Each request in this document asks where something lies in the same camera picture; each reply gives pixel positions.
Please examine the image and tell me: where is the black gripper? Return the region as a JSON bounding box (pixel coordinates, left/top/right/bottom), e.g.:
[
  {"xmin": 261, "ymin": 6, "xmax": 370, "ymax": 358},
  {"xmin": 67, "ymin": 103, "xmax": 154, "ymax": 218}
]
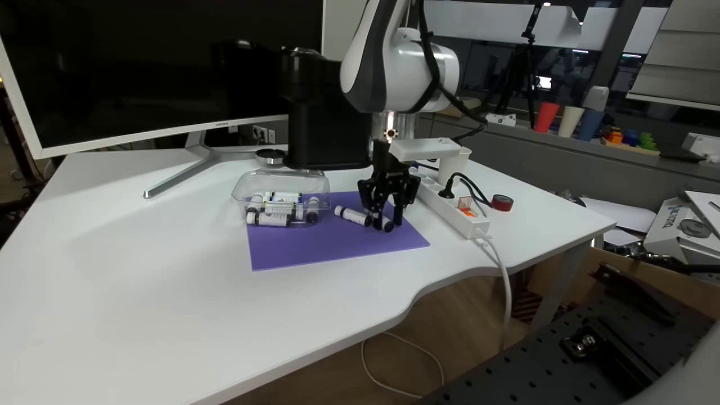
[{"xmin": 356, "ymin": 137, "xmax": 422, "ymax": 227}]

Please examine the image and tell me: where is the clear plastic container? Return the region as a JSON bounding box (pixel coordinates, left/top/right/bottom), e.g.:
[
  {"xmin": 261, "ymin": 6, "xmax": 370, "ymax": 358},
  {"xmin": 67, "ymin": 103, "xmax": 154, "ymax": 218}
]
[{"xmin": 229, "ymin": 166, "xmax": 334, "ymax": 227}]

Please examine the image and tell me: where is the white power strip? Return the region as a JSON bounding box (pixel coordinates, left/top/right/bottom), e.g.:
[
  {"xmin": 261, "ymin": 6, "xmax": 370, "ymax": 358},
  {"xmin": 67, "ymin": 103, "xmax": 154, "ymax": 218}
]
[{"xmin": 415, "ymin": 178, "xmax": 494, "ymax": 243}]

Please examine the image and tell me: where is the white paper cup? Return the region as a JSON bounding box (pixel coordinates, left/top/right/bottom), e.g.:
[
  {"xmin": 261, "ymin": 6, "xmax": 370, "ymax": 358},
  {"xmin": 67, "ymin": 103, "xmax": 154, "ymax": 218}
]
[{"xmin": 439, "ymin": 156, "xmax": 476, "ymax": 187}]

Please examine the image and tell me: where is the purple paper mat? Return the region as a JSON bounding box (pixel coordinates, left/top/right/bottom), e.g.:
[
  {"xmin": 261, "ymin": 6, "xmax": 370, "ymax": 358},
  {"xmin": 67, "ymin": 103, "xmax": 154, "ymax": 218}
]
[{"xmin": 245, "ymin": 187, "xmax": 432, "ymax": 274}]

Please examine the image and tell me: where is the round metal drip tray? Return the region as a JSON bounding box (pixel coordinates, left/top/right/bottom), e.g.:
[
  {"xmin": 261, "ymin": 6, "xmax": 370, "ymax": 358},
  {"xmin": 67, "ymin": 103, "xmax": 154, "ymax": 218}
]
[{"xmin": 255, "ymin": 146, "xmax": 290, "ymax": 166}]

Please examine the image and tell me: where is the red plastic cup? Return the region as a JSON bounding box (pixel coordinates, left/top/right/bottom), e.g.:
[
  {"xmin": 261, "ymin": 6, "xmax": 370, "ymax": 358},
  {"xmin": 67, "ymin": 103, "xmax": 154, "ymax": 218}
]
[{"xmin": 534, "ymin": 101, "xmax": 563, "ymax": 137}]

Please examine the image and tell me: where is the cream plastic cup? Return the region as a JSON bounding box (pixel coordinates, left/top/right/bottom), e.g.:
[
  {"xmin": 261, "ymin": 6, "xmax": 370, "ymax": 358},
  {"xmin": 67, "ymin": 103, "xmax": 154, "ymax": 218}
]
[{"xmin": 556, "ymin": 103, "xmax": 587, "ymax": 142}]

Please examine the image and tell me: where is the blue plastic cup stack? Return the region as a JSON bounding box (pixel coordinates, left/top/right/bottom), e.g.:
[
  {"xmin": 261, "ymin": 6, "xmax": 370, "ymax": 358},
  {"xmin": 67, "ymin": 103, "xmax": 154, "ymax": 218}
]
[{"xmin": 577, "ymin": 84, "xmax": 612, "ymax": 144}]

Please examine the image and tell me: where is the white paper sheet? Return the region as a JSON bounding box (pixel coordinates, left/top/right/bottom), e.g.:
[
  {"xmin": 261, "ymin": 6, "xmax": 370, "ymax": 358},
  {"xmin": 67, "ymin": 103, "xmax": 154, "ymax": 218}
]
[{"xmin": 581, "ymin": 196, "xmax": 660, "ymax": 237}]

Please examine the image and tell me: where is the black perforated breadboard plate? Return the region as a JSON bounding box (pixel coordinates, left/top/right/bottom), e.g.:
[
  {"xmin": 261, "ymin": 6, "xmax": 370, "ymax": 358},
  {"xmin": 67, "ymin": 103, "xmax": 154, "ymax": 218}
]
[{"xmin": 423, "ymin": 294, "xmax": 716, "ymax": 405}]

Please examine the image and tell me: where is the white framed computer monitor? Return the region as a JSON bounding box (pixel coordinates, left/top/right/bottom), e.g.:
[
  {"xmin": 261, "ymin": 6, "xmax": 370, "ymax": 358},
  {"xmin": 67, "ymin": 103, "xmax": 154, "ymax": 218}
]
[{"xmin": 0, "ymin": 0, "xmax": 329, "ymax": 203}]

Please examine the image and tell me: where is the flat brown cardboard box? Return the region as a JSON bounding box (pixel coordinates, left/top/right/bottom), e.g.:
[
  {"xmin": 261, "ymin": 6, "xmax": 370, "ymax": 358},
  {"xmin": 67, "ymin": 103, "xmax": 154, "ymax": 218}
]
[{"xmin": 581, "ymin": 245, "xmax": 720, "ymax": 321}]

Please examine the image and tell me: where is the printed paper stack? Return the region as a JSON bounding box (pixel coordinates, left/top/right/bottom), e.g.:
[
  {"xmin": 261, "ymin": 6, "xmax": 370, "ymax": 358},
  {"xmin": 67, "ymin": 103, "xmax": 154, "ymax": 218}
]
[{"xmin": 641, "ymin": 189, "xmax": 720, "ymax": 268}]

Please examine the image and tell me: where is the white window blind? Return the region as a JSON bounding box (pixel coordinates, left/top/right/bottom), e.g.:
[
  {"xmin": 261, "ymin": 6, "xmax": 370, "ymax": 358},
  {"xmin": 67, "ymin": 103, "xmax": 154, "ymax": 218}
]
[{"xmin": 626, "ymin": 0, "xmax": 720, "ymax": 115}]

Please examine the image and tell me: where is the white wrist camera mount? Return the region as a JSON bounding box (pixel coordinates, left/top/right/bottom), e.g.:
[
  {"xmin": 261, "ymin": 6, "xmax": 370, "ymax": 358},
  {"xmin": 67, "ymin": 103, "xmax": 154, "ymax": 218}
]
[{"xmin": 389, "ymin": 135, "xmax": 472, "ymax": 168}]

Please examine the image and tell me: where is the black plug with cable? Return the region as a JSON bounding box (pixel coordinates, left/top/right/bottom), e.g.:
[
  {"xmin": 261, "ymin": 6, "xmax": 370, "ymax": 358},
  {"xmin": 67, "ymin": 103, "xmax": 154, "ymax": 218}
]
[{"xmin": 436, "ymin": 172, "xmax": 497, "ymax": 209}]

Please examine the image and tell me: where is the white power strip cable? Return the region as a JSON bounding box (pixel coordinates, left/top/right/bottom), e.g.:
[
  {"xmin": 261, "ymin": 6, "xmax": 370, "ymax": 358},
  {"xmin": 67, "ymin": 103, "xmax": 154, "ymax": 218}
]
[{"xmin": 472, "ymin": 232, "xmax": 517, "ymax": 336}]

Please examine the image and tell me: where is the thin white cable loop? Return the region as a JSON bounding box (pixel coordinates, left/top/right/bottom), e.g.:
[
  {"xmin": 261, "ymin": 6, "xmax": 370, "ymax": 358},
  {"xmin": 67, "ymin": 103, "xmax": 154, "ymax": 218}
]
[{"xmin": 359, "ymin": 329, "xmax": 450, "ymax": 403}]

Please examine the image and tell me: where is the black camera tripod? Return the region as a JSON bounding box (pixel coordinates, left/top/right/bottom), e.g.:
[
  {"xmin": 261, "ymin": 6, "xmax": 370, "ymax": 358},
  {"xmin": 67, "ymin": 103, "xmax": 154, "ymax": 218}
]
[{"xmin": 489, "ymin": 0, "xmax": 558, "ymax": 127}]

